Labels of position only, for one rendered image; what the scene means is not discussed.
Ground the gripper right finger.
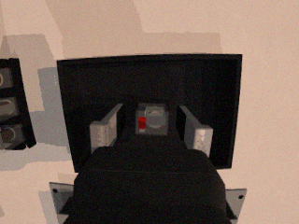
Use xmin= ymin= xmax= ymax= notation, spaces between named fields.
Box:
xmin=176 ymin=105 xmax=213 ymax=157

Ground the grey mounting plate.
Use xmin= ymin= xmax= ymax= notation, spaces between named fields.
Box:
xmin=50 ymin=182 xmax=247 ymax=218

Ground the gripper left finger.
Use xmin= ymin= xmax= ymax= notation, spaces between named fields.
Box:
xmin=90 ymin=104 xmax=125 ymax=154

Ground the black open tray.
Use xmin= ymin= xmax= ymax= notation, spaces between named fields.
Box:
xmin=56 ymin=54 xmax=242 ymax=173

